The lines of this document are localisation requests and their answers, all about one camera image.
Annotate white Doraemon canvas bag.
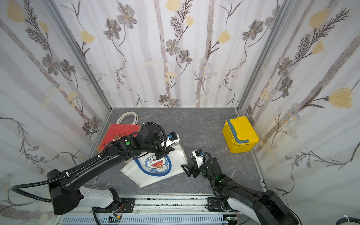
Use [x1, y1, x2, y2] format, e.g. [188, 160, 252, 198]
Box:
[121, 143, 188, 188]

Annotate red Christmas jute bag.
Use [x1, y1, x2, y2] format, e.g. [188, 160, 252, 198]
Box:
[96, 111, 141, 153]

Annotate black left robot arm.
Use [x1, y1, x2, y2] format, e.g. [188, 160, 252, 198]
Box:
[11, 122, 180, 215]

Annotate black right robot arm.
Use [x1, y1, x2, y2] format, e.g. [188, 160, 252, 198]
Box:
[181, 157, 301, 225]

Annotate yellow cooler box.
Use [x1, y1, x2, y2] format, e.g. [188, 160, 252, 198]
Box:
[222, 116, 259, 154]

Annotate small metal scissors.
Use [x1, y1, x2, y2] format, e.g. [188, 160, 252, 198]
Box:
[89, 176, 99, 188]

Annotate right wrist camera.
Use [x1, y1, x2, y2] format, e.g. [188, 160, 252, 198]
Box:
[192, 149, 204, 168]

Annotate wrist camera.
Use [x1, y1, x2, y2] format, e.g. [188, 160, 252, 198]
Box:
[166, 132, 180, 148]
[192, 149, 204, 168]

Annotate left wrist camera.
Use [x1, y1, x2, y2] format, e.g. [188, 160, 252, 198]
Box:
[166, 132, 180, 148]

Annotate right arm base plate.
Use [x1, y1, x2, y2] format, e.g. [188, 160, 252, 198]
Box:
[205, 197, 233, 212]

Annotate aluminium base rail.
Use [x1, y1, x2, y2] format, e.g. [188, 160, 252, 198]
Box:
[52, 193, 259, 225]

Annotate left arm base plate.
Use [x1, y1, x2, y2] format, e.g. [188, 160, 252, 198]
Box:
[95, 198, 135, 213]

